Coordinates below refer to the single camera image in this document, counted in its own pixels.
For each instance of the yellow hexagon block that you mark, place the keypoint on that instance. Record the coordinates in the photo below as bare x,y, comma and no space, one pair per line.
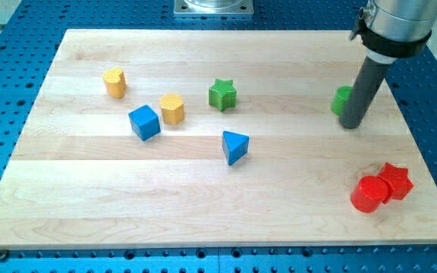
172,106

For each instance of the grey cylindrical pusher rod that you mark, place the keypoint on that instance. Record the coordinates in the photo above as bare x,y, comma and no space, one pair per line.
370,77

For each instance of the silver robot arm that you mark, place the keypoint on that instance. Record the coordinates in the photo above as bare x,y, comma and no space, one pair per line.
395,28

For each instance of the yellow heart block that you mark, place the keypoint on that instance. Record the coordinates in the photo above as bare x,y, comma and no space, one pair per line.
115,82

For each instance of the blue cube block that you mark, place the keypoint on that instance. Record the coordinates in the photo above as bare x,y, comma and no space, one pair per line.
144,122

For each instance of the blue triangle block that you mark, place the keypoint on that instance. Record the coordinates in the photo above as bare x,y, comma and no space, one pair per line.
234,146

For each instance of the red cylinder block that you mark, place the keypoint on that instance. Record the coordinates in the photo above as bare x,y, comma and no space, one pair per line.
369,193

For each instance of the green cylinder block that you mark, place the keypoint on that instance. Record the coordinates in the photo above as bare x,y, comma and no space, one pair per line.
339,101

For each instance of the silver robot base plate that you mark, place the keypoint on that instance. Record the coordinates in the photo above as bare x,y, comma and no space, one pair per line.
213,7

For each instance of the green star block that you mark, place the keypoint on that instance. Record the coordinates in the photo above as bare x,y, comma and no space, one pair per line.
222,94

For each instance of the red star block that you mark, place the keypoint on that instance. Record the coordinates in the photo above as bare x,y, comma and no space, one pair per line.
397,180

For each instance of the light wooden board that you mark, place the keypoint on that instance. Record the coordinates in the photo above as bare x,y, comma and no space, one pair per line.
80,178

